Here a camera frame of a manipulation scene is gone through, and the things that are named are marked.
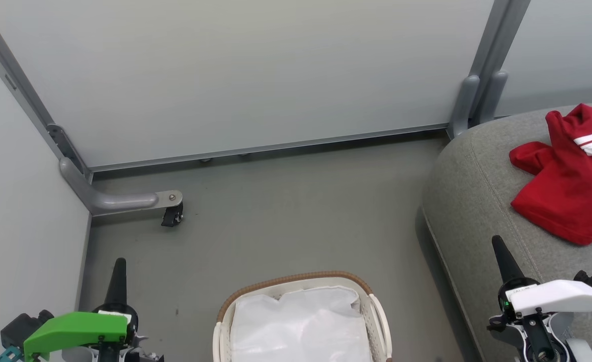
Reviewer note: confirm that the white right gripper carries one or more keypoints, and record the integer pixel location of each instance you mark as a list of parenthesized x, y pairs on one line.
[(557, 296)]

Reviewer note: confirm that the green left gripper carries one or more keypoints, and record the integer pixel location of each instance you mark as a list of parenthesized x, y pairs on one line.
[(74, 329)]

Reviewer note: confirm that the red garment with white trim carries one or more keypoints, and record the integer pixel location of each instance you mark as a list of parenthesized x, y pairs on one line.
[(567, 191)]

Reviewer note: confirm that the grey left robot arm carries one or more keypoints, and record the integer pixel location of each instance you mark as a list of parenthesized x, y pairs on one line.
[(145, 357)]

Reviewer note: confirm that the white basket with brown rim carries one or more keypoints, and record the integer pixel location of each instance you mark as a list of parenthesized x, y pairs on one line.
[(376, 322)]

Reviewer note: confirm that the white basket liner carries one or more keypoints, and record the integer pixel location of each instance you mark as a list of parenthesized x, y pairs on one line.
[(301, 327)]

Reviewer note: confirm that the grey fabric sofa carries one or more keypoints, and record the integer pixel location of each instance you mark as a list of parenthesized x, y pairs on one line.
[(477, 201)]

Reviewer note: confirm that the grey partition foot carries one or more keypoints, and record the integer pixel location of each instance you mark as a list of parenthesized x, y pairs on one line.
[(109, 201)]

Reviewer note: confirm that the black caster wheel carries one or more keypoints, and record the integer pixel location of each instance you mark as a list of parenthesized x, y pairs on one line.
[(172, 217)]

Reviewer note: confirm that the grey partition corner posts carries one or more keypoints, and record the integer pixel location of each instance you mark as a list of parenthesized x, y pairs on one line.
[(487, 75)]

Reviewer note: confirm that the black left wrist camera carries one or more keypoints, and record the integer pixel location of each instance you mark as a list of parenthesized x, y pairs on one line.
[(24, 327)]

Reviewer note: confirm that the grey partition bottom rail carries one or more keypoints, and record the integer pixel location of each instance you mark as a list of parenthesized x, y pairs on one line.
[(275, 147)]

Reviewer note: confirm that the grey partition post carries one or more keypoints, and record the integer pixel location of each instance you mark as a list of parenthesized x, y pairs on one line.
[(19, 90)]

